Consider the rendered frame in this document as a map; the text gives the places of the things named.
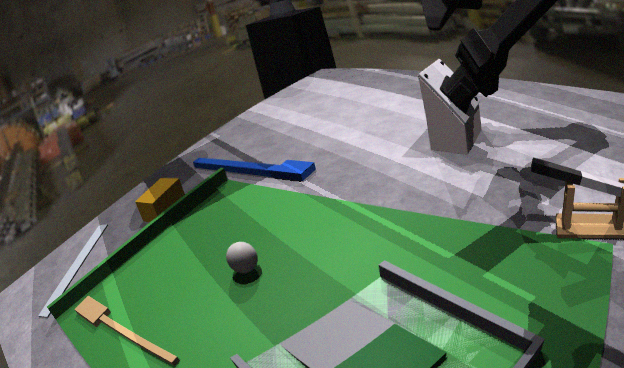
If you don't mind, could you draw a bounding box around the orange-brown block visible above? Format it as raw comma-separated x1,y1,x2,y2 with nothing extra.
135,178,185,222

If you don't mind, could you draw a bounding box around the green putting mat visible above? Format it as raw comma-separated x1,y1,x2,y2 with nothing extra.
56,180,613,368

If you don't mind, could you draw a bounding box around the white golf ball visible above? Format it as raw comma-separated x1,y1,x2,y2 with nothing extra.
226,242,258,274

